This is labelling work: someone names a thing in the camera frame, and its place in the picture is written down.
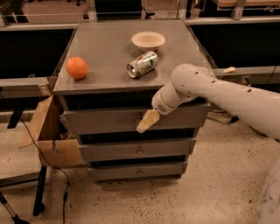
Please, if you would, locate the black tripod leg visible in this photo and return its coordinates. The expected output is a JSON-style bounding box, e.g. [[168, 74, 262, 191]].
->
[[0, 192, 30, 224]]

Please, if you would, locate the grey metal rail right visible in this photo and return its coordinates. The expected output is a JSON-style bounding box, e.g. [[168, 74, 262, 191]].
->
[[213, 66, 280, 85]]

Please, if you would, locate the small cream foam piece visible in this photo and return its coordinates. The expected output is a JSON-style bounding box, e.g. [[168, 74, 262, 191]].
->
[[222, 66, 236, 74]]

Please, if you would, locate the grey bottom drawer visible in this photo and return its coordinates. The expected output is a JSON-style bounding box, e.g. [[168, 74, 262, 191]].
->
[[88, 162, 188, 181]]

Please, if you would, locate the black table leg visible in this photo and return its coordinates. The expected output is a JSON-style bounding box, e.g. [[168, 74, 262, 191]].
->
[[33, 166, 47, 216]]

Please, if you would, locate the crushed silver soda can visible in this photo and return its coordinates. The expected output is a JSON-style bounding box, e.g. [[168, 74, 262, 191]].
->
[[127, 51, 158, 79]]

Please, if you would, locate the grey top drawer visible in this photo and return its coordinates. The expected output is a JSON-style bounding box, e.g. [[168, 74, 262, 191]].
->
[[64, 103, 210, 135]]

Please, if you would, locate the brown cardboard box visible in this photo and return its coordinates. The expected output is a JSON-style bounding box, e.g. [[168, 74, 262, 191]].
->
[[19, 95, 81, 168]]

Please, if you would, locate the orange fruit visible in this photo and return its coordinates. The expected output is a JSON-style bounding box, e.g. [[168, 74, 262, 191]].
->
[[66, 57, 88, 80]]

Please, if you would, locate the black power cable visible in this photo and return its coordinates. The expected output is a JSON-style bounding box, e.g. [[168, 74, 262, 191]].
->
[[18, 117, 71, 224]]

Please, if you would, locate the grey drawer cabinet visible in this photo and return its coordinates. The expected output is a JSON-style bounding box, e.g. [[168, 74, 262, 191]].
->
[[54, 20, 209, 169]]

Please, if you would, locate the grey metal rail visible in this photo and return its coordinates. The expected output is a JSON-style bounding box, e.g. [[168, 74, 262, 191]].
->
[[213, 66, 280, 85], [0, 77, 57, 98]]

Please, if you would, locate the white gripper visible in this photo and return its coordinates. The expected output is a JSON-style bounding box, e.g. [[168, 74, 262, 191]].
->
[[136, 82, 190, 133]]

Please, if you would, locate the white paper bowl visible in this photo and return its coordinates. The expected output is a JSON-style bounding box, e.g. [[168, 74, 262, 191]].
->
[[131, 31, 165, 52]]

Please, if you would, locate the grey metal rail left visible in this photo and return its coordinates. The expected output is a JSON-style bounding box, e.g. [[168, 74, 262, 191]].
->
[[0, 77, 57, 98]]

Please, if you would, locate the grey middle drawer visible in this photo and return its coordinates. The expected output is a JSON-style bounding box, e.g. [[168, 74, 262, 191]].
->
[[80, 138, 196, 162]]

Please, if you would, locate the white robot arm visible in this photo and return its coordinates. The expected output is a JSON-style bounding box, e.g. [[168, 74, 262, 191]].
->
[[138, 64, 280, 224]]

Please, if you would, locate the grey drawer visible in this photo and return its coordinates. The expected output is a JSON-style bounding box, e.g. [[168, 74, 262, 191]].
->
[[64, 103, 210, 135], [88, 162, 188, 181], [80, 138, 196, 162]]

